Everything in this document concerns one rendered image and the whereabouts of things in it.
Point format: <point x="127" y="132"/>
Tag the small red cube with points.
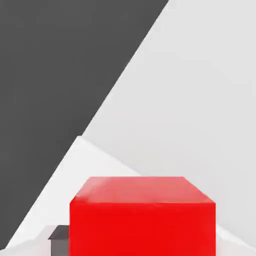
<point x="142" y="226"/>

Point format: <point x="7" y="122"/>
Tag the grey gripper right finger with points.
<point x="226" y="246"/>

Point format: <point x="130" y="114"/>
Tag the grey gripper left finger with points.
<point x="60" y="243"/>

